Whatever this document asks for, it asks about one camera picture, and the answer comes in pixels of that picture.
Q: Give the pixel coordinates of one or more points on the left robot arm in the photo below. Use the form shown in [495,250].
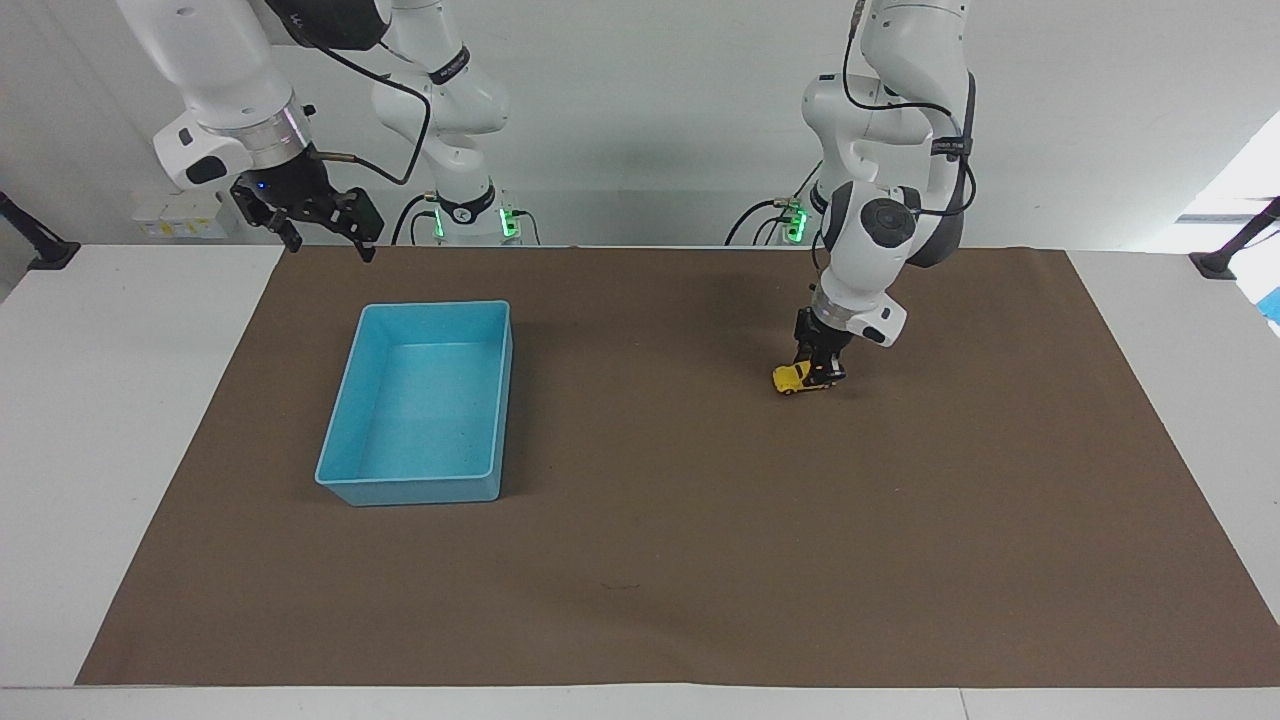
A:
[905,50]

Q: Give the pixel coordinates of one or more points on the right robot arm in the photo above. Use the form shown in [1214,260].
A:
[215,70]

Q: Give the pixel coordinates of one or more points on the black stand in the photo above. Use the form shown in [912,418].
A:
[1235,245]
[35,245]

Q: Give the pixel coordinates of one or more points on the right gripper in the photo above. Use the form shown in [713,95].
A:
[292,180]

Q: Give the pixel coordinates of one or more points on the light blue plastic bin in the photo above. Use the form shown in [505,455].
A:
[425,410]

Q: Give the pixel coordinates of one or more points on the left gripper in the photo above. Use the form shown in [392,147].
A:
[822,332]

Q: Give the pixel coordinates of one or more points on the yellow toy beetle car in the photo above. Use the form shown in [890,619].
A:
[790,378]

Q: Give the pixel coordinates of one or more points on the white box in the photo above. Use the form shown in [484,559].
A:
[180,218]

